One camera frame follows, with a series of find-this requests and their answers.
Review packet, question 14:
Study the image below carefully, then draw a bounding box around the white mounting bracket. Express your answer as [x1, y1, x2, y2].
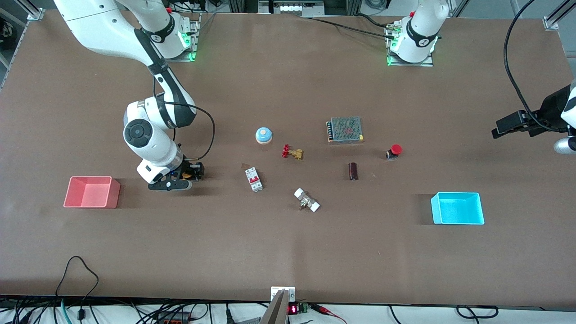
[270, 286, 296, 303]

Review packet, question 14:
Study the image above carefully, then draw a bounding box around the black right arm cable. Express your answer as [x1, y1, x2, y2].
[153, 76, 216, 162]

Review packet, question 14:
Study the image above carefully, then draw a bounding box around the metal valve with white ends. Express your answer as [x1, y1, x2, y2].
[293, 188, 321, 213]

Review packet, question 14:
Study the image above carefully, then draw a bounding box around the aluminium frame profile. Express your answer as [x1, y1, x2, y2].
[543, 0, 576, 31]
[20, 0, 46, 21]

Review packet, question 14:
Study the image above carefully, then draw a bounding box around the brass valve with red handle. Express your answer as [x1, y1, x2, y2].
[282, 144, 304, 161]

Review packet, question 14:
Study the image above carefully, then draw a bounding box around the white circuit breaker red switch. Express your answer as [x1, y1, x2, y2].
[245, 167, 264, 193]

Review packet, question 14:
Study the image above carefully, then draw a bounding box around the black cable to arm base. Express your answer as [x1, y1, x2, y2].
[310, 13, 397, 36]

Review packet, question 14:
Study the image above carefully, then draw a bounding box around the thin black looped cable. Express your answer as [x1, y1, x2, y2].
[55, 256, 100, 298]

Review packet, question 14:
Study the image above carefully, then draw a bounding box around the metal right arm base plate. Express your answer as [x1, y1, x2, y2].
[162, 13, 201, 63]

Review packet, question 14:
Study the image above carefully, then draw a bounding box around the red clip lead cable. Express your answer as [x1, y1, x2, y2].
[310, 303, 348, 324]

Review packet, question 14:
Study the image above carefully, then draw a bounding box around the cyan plastic bin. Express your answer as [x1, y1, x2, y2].
[431, 192, 485, 225]

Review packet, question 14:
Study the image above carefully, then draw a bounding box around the grey metal bar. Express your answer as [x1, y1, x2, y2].
[260, 289, 289, 324]

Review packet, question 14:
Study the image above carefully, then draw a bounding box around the pink plastic bin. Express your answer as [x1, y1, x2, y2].
[63, 176, 121, 209]

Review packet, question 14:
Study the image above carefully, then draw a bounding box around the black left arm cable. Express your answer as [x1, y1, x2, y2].
[503, 0, 568, 133]

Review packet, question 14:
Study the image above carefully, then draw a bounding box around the white light box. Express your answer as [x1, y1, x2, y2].
[269, 1, 312, 14]

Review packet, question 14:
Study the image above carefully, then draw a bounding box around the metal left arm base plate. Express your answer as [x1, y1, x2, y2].
[386, 22, 434, 68]

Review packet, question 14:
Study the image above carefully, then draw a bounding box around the metal mesh power supply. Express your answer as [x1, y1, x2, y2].
[326, 117, 364, 144]

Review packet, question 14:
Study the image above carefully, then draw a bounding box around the black coiled cable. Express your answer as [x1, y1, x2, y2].
[455, 305, 500, 320]

